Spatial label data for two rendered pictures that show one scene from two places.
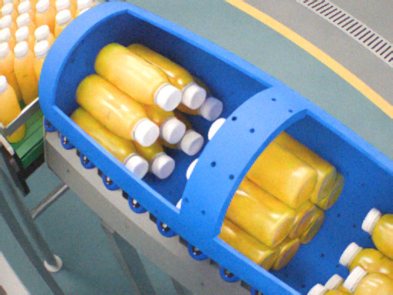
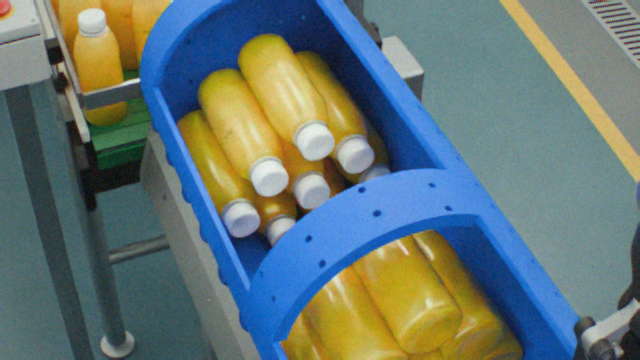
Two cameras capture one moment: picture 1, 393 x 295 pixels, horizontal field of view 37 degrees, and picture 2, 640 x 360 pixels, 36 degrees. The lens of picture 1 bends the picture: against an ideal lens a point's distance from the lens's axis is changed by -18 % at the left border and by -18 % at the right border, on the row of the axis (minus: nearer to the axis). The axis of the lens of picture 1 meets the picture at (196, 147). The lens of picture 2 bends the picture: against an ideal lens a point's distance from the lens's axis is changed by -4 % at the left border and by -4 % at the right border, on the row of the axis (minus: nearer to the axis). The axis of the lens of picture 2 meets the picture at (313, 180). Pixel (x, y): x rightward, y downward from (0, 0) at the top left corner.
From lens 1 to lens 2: 0.18 m
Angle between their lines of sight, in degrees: 11
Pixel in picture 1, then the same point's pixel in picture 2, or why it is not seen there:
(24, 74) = (147, 28)
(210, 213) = (280, 303)
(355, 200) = not seen: outside the picture
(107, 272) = not seen: outside the picture
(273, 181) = (387, 298)
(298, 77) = (601, 215)
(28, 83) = not seen: hidden behind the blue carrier
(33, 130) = (136, 121)
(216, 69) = (406, 131)
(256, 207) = (351, 325)
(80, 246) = (179, 332)
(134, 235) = (213, 317)
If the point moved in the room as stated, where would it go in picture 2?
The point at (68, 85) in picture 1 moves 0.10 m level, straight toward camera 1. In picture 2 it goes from (197, 72) to (188, 123)
